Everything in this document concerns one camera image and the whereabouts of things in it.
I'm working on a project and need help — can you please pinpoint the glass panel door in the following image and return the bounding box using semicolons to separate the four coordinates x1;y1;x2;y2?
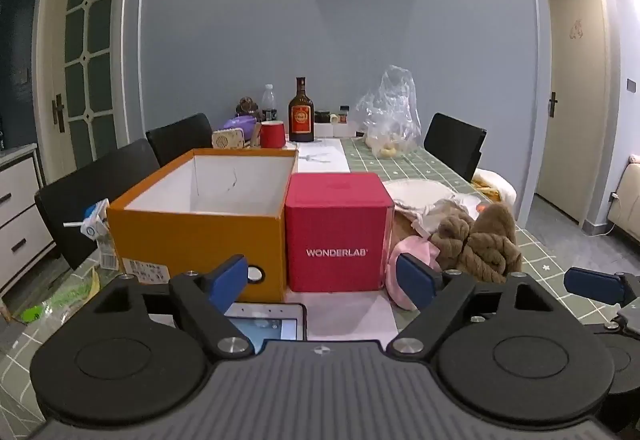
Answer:
37;0;126;181

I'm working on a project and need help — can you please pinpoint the cream door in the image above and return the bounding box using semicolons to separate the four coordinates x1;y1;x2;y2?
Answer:
535;0;613;236

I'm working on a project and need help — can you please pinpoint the yellow woven item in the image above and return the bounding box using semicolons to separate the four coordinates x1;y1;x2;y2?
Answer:
472;174;501;201

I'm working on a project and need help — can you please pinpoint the crumpled clear plastic wrap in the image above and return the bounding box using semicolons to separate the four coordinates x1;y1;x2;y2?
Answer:
412;199;476;238

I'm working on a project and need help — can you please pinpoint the red mug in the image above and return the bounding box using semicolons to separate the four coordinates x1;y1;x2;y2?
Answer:
252;120;287;149

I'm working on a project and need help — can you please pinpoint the white drawer cabinet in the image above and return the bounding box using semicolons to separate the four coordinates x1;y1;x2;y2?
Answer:
0;143;56;296

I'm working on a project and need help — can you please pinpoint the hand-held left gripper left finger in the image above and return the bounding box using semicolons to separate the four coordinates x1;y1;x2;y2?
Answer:
89;254;253;361

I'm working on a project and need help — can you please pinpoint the white fluffy cloth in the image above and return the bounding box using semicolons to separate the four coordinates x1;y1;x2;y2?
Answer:
472;167;518;221

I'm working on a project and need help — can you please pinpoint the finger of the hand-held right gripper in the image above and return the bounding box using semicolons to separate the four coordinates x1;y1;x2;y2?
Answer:
564;267;640;307

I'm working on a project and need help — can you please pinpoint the white condiment holder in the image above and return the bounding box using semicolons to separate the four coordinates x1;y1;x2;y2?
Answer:
314;121;358;137

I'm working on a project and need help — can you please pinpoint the tablet in white case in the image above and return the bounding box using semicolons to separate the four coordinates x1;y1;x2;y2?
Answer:
222;303;307;356

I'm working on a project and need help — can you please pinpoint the green plastic packet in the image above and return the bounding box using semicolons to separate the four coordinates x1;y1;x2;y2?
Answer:
15;265;101;323

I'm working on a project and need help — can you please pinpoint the brown liquor bottle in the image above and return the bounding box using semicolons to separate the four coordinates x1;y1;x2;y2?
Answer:
288;77;315;142

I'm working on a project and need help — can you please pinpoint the cream sofa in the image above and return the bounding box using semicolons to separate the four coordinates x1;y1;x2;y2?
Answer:
607;155;640;241

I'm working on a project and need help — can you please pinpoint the blue and white carton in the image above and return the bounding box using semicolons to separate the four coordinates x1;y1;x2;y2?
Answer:
64;199;118;271

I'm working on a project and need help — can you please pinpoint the brown figurine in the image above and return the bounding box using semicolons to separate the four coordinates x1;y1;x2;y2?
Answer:
236;97;262;121

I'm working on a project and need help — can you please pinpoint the black chair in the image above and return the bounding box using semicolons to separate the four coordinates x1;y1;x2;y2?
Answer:
146;113;215;167
35;139;161;271
423;113;487;181

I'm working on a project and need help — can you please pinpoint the red cube box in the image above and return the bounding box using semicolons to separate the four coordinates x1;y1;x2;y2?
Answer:
285;171;395;293

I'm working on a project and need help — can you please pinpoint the brown knitted plush toy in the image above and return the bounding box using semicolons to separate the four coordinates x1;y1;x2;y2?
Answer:
430;203;523;285

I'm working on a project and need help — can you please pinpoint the orange cardboard box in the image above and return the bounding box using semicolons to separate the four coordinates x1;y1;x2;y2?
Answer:
106;147;299;303

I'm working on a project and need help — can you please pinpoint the clear water bottle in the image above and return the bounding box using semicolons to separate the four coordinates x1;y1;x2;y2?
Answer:
262;84;277;122

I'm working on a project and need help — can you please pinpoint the small wooden box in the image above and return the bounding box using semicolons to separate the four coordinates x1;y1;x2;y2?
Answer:
211;127;247;150

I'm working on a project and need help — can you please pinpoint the clear plastic bag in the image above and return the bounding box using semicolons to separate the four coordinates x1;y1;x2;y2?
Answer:
355;65;422;158

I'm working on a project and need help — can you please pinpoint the purple pouch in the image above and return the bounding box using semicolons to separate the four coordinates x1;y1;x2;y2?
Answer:
222;115;258;133

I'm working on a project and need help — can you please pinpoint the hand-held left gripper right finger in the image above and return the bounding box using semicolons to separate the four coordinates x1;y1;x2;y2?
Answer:
387;253;558;361

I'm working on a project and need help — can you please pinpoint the pink soft toy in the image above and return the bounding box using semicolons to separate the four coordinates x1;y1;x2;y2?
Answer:
387;236;443;308

